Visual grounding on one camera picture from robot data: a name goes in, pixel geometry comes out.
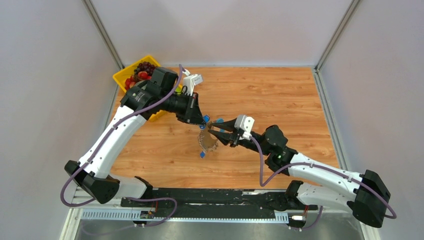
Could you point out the yellow plastic fruit bin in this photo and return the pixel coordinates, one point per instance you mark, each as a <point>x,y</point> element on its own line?
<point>125,73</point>

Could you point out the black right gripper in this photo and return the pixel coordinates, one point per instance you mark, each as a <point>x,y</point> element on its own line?
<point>226,138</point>

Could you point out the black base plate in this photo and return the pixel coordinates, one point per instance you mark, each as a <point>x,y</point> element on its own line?
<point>213,202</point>

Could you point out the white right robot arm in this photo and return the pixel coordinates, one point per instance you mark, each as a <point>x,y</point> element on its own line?
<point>364,195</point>

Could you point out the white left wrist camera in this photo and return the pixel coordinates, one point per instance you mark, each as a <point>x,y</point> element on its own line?
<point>190,81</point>

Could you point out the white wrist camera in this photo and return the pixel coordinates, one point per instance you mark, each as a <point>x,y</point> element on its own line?
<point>245,124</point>
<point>190,81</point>

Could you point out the purple grape bunch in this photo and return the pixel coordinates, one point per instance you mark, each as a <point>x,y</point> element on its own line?
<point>145,66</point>

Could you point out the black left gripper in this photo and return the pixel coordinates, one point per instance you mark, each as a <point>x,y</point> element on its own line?
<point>192,113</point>

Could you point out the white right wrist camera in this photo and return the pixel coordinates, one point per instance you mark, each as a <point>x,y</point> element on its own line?
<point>245,124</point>

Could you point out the slotted cable duct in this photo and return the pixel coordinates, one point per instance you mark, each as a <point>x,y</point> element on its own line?
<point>138,216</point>

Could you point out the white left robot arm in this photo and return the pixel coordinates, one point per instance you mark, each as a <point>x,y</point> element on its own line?
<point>167,91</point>

